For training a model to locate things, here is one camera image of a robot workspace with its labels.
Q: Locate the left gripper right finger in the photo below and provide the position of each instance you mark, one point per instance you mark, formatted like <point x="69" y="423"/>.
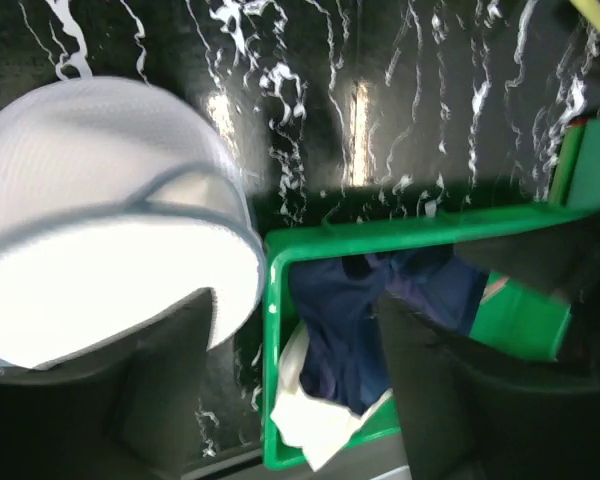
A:
<point x="468" y="411"/>

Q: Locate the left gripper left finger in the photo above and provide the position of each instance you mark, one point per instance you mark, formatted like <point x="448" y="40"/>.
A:
<point x="125" y="411"/>

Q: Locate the white mesh laundry bag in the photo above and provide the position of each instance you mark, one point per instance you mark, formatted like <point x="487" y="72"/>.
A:
<point x="118" y="202"/>

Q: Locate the cream white garment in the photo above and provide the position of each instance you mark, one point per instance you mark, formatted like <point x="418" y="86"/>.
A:
<point x="304" y="429"/>

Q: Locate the navy blue garment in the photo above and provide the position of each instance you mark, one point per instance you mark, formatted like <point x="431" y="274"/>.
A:
<point x="335" y="298"/>

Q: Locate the green plastic bin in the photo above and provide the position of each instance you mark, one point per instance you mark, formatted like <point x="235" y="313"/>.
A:
<point x="474" y="335"/>

